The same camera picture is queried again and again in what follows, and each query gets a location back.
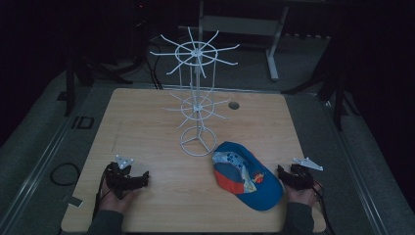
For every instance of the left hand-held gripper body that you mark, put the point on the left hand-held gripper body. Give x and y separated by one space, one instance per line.
118 178

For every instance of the person's left hand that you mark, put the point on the person's left hand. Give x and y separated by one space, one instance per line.
118 203

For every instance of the blue and orange cap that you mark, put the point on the blue and orange cap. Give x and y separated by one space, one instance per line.
248 178

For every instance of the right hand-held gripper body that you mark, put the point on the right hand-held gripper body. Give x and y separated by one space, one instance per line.
301 176

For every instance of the person's right hand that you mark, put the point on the person's right hand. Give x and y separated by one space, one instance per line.
301 196

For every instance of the black metal stand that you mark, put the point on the black metal stand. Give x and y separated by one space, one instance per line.
339 101
69 91

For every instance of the white metal desk frame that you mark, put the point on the white metal desk frame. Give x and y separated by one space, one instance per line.
238 25

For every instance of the black rectangular floor frame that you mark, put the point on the black rectangular floor frame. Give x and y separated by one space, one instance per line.
80 118

